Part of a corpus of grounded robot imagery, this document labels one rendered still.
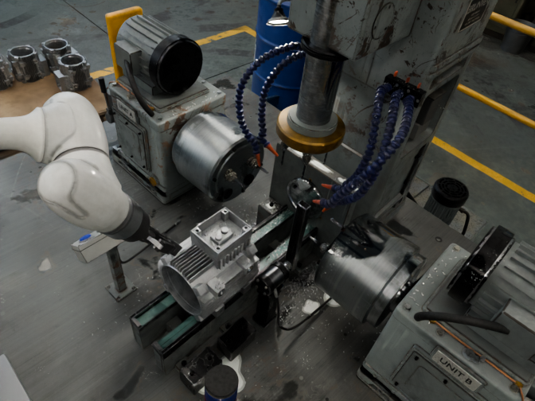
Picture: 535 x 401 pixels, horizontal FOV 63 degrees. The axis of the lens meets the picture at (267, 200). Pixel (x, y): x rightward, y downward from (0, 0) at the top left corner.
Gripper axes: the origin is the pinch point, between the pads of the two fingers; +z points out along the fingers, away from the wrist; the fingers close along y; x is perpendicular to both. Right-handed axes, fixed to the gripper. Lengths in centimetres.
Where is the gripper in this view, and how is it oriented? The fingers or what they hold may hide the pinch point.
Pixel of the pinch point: (170, 247)
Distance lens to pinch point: 111.3
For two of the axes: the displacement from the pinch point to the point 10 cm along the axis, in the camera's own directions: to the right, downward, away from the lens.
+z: 2.6, 3.6, 8.9
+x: -6.4, 7.6, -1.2
